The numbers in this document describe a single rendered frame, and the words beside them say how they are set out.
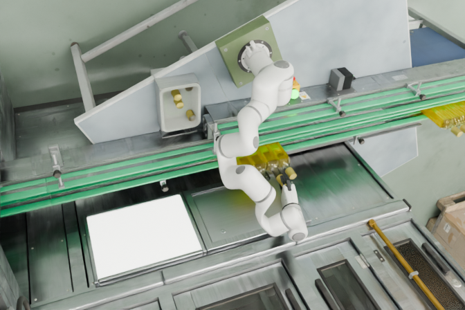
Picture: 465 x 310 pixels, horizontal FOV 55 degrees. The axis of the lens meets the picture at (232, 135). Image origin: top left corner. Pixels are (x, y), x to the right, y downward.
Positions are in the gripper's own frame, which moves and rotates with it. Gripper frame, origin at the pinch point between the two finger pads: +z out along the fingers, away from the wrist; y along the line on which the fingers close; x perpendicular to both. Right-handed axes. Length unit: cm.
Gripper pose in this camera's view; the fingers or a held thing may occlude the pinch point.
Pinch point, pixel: (284, 182)
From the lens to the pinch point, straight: 192.9
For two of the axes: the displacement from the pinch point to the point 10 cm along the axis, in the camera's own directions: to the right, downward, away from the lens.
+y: 0.3, -7.7, -6.3
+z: -1.1, -6.3, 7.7
